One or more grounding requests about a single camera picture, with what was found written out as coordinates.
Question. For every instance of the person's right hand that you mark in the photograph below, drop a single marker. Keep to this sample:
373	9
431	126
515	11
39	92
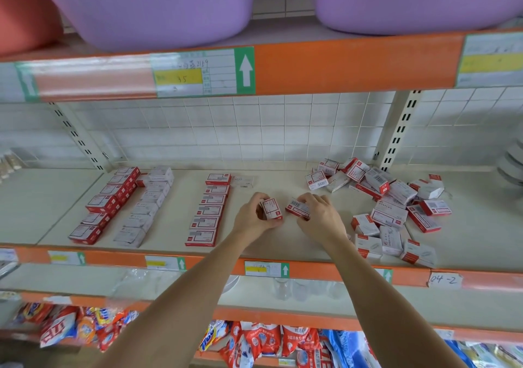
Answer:
324	223

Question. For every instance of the person's left hand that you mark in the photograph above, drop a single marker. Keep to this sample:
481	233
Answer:
249	225

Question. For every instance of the pile of red white boxes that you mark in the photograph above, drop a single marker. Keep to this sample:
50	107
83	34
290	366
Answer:
388	212

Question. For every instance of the white shelf with orange edges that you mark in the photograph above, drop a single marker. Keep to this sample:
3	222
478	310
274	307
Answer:
41	208

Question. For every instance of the person's left forearm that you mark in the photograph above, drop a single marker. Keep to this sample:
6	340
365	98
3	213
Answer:
171	306

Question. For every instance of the person's right forearm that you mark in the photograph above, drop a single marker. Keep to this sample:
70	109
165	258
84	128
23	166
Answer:
384	306

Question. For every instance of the white perforated shelf upright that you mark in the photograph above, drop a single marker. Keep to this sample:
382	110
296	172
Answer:
401	131
78	136

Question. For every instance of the small price label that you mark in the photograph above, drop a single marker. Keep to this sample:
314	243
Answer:
385	275
66	257
266	269
165	262
8	256

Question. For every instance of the cluster of clear glasses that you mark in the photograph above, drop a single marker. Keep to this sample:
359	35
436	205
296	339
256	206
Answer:
306	290

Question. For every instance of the pile of small colourful packets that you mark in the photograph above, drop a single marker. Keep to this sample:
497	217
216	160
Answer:
261	339

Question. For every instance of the clear plastic bag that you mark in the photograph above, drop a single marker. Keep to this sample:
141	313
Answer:
135	286

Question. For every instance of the white handwritten label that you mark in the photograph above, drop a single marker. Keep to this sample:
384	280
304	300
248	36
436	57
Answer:
444	280

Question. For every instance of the large label with green arrow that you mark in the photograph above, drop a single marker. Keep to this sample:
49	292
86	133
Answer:
204	71
490	60
20	82

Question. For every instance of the stacks of wrapped containers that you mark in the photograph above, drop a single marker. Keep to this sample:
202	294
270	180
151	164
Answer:
511	163

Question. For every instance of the orange plastic basin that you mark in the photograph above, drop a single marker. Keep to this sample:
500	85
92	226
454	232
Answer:
20	8

